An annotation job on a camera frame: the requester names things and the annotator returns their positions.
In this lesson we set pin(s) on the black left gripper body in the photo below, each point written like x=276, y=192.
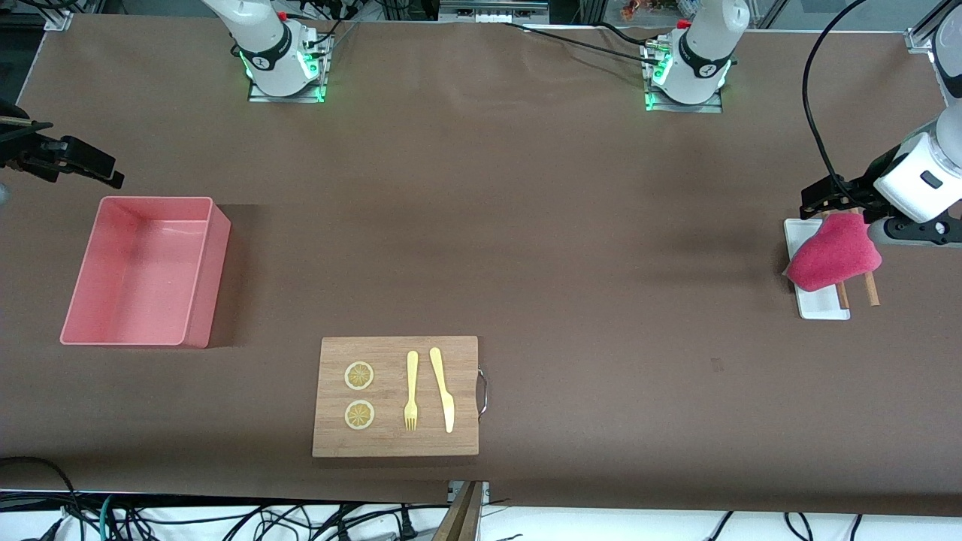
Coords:
x=855, y=191

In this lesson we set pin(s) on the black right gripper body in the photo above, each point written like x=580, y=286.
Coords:
x=22, y=152

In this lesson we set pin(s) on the red cloth with grey back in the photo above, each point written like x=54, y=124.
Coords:
x=834, y=255

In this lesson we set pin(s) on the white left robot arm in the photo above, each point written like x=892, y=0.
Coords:
x=706, y=52

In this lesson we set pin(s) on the white rectangular tray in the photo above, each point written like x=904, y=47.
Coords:
x=821, y=304

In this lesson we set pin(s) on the pink plastic bin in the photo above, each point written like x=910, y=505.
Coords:
x=139, y=274

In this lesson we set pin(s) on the toy lemon slice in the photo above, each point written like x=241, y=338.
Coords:
x=359, y=376
x=359, y=415

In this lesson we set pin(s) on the silver metal box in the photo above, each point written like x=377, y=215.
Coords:
x=492, y=9

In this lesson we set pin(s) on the yellow plastic fork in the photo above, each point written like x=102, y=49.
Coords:
x=412, y=376

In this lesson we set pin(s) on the bamboo cutting board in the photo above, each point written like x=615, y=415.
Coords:
x=394, y=443

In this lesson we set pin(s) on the yellow plastic knife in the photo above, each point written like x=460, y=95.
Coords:
x=445, y=398

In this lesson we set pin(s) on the wooden plank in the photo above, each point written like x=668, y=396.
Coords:
x=458, y=518

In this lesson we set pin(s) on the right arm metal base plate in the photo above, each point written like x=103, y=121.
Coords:
x=289, y=96

